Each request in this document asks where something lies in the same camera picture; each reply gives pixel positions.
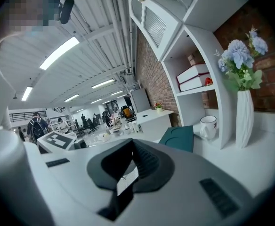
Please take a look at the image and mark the stack of red books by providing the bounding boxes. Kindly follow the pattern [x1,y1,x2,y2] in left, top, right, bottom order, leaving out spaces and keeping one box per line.
[178,78,213,92]

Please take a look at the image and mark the person's white t-shirt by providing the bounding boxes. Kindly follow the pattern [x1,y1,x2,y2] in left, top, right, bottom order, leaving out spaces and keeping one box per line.
[0,39,56,226]

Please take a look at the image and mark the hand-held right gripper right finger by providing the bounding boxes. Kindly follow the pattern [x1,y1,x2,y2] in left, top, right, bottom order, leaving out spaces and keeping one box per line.
[119,137,254,226]

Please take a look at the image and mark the grey metal cabinet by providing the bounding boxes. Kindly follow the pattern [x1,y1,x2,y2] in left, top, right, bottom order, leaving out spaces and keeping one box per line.
[129,88,152,114]

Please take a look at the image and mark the white side table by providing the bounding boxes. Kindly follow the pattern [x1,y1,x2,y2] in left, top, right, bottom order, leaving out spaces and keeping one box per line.
[136,109,175,134]

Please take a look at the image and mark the dark teal box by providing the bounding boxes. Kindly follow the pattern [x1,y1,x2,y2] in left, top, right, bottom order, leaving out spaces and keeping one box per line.
[158,125,194,153]

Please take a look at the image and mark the white ribbed vase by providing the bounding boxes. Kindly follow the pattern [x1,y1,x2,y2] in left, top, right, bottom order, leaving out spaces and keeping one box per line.
[235,90,255,149]

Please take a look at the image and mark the blue artificial flowers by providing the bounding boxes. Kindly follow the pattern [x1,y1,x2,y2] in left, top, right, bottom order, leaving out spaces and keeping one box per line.
[217,26,269,92]

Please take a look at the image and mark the person's head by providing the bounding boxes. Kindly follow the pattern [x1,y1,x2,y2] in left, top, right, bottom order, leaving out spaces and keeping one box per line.
[0,0,61,36]

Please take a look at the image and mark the left hand-held gripper grey camera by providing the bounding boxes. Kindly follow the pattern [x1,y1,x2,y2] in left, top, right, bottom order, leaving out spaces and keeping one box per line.
[73,139,88,150]

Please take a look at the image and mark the long ceiling light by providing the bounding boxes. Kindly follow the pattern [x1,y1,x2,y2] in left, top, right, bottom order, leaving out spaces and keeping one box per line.
[39,36,80,71]
[21,85,33,102]
[91,78,115,89]
[64,93,80,103]

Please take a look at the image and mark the white shelf unit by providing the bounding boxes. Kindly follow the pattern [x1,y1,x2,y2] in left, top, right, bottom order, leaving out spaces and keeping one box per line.
[127,0,252,150]

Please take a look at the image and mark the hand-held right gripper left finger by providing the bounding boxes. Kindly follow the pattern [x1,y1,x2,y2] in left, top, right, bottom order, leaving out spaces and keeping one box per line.
[41,137,135,222]

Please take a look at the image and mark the black head camera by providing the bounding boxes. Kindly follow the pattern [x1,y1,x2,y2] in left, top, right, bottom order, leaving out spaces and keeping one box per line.
[58,0,75,25]

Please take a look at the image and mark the orange black office chair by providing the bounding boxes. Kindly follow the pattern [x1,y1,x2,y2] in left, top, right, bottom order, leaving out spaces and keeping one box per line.
[121,106,136,122]

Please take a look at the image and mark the white glass cabinet door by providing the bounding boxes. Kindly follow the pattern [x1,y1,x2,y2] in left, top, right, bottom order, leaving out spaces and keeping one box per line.
[127,0,184,61]

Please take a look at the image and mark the white mug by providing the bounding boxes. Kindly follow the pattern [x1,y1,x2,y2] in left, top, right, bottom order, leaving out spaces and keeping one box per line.
[200,115,218,140]

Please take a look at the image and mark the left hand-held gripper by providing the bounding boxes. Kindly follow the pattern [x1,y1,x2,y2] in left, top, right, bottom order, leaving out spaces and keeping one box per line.
[37,130,79,154]

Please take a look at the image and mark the white trash bin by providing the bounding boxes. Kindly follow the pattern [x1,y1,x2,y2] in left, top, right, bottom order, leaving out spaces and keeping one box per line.
[128,122,142,134]

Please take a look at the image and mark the white desk with drawers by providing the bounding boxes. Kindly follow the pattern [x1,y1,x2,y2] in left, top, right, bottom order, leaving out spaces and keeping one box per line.
[151,111,275,197]

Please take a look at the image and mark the red hardcover book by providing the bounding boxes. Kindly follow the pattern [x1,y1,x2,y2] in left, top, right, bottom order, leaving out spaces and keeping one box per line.
[176,63,210,84]

